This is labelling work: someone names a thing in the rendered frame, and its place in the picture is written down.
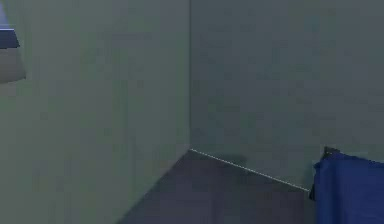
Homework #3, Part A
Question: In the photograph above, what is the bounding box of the blue covered bed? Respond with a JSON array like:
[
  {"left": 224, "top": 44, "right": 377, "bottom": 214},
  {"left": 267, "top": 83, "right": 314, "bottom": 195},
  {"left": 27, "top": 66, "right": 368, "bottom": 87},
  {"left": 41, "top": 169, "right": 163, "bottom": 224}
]
[{"left": 308, "top": 145, "right": 384, "bottom": 224}]

